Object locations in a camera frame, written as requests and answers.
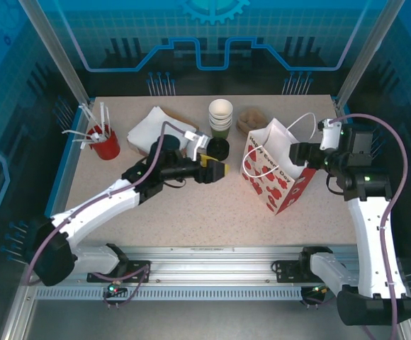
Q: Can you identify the red white paper gift bag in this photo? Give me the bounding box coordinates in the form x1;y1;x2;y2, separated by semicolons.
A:
240;112;318;216

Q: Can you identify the brown pulp cup carrier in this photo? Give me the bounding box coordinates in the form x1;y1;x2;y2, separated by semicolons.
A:
238;107;269;136

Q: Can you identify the red plastic cup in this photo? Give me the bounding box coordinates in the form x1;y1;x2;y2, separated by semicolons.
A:
86;126;121;161

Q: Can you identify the steel bottom plate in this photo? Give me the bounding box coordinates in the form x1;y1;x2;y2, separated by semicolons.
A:
0;299;411;340

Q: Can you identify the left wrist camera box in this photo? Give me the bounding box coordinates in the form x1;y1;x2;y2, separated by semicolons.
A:
183;129;210;161

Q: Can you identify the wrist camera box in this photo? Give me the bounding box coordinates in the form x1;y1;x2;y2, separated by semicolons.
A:
317;118;344;152
183;129;210;161

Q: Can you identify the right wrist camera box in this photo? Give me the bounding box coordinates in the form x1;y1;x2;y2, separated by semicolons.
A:
317;118;344;152

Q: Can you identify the aluminium mounting rail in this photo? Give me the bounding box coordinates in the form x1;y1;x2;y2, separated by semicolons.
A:
26;245;405;286

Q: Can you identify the grey slotted cable duct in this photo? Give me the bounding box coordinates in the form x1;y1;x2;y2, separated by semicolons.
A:
33;285;304;302

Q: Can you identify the aluminium frame post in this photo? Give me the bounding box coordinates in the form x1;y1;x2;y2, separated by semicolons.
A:
334;0;403;107
18;0;95;106

